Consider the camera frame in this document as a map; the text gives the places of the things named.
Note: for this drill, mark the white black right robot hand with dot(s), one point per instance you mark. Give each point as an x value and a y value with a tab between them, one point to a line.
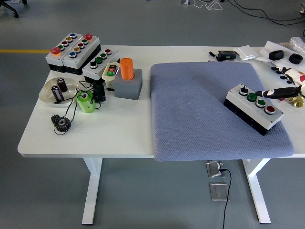
286	93

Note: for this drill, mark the four-button control box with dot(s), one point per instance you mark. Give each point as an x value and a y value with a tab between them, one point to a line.
252	108
95	71

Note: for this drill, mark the five-button box with stop button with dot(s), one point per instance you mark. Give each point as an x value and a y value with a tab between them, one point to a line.
81	56
53	59

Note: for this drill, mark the white paper sheet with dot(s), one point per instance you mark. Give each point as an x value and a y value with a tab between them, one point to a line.
271	47

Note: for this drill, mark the clear bubble wrap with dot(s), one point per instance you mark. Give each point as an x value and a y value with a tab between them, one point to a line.
297	44

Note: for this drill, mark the black module green connector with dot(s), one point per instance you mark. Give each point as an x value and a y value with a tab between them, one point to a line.
226	55

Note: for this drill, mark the black pen tool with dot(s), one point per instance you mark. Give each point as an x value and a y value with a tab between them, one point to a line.
213	54

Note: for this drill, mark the grey-blue textured mat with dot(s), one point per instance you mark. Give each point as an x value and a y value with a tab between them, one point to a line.
190	95

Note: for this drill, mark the white table leg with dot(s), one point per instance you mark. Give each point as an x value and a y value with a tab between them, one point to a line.
258	190
93	190

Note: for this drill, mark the open metal floor socket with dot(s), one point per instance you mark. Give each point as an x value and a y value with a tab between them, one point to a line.
214	170

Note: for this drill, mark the closed metal floor socket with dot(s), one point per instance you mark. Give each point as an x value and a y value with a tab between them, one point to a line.
219	192

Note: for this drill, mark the grey block holder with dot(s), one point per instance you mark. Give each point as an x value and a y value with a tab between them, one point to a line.
127	88

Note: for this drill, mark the orange plastic cylinder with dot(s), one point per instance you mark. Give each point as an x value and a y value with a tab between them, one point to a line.
126	69

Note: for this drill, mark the black power adapter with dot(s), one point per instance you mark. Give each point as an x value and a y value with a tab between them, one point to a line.
99	94

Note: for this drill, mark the green plastic spool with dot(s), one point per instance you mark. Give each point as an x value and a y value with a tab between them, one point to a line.
86	105

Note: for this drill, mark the dark brown capacitor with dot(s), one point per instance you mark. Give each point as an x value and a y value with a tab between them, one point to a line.
57	93
62	84

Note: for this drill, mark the large black gear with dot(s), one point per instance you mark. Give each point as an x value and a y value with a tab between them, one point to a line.
63	125

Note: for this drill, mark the small black gear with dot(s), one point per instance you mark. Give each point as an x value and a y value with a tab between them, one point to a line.
54	118

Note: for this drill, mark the clear round dish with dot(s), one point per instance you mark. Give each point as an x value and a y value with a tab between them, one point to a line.
46	93

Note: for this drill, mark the black office chair base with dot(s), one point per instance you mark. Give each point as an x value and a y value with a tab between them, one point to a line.
12	9

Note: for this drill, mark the white flat switch plate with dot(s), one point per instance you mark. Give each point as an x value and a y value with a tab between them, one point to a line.
246	53

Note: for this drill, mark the cream red-green switch box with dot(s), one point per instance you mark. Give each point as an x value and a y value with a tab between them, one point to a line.
107	76

